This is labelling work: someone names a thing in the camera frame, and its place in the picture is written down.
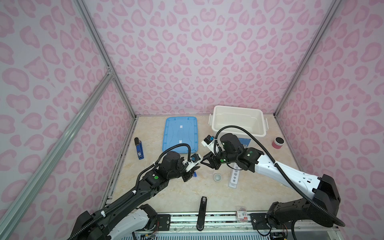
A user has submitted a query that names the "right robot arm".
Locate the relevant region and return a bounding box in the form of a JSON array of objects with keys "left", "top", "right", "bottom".
[{"left": 202, "top": 133, "right": 346, "bottom": 228}]

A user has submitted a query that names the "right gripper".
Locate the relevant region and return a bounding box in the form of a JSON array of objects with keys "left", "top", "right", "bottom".
[{"left": 200, "top": 148, "right": 238, "bottom": 170}]

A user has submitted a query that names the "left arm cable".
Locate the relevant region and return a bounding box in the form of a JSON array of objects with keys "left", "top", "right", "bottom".
[{"left": 154, "top": 143, "right": 193, "bottom": 166}]

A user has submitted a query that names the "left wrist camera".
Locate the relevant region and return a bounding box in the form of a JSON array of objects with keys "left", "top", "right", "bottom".
[{"left": 185, "top": 154, "right": 202, "bottom": 172}]

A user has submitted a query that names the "white plastic storage bin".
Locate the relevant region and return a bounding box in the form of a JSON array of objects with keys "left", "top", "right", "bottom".
[{"left": 209, "top": 106, "right": 269, "bottom": 138}]

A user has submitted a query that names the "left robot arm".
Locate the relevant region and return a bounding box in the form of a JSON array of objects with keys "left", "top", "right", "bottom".
[{"left": 69, "top": 150, "right": 202, "bottom": 240}]

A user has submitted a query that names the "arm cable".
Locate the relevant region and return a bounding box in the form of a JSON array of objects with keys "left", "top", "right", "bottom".
[
  {"left": 214, "top": 125, "right": 346, "bottom": 228},
  {"left": 154, "top": 143, "right": 193, "bottom": 166}
]

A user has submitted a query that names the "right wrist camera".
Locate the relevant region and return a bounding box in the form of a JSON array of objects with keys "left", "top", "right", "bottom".
[{"left": 201, "top": 135, "right": 215, "bottom": 148}]

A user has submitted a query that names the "small white ceramic crucible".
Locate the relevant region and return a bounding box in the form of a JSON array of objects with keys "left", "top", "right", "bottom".
[{"left": 213, "top": 173, "right": 222, "bottom": 182}]

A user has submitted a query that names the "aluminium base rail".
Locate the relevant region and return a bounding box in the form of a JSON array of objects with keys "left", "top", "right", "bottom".
[{"left": 131, "top": 209, "right": 346, "bottom": 240}]

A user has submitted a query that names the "staples box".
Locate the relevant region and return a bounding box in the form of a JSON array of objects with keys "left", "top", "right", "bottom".
[{"left": 236, "top": 206, "right": 248, "bottom": 222}]

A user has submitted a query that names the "black stapler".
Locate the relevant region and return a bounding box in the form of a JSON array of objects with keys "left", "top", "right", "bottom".
[{"left": 196, "top": 197, "right": 207, "bottom": 232}]

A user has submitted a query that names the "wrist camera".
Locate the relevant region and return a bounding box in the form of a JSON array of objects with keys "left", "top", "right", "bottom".
[
  {"left": 185, "top": 154, "right": 202, "bottom": 172},
  {"left": 201, "top": 135, "right": 215, "bottom": 148}
]

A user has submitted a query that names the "pink jar black lid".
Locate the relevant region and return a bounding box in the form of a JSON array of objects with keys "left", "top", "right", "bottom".
[{"left": 272, "top": 137, "right": 285, "bottom": 149}]

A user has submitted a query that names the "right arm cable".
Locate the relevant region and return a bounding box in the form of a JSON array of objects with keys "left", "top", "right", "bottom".
[{"left": 214, "top": 125, "right": 346, "bottom": 228}]

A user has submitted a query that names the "white test tube rack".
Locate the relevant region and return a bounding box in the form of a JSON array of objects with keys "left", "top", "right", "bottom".
[{"left": 229, "top": 163, "right": 241, "bottom": 189}]

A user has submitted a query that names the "blue plastic bin lid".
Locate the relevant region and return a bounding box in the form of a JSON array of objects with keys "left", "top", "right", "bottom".
[{"left": 162, "top": 117, "right": 199, "bottom": 154}]

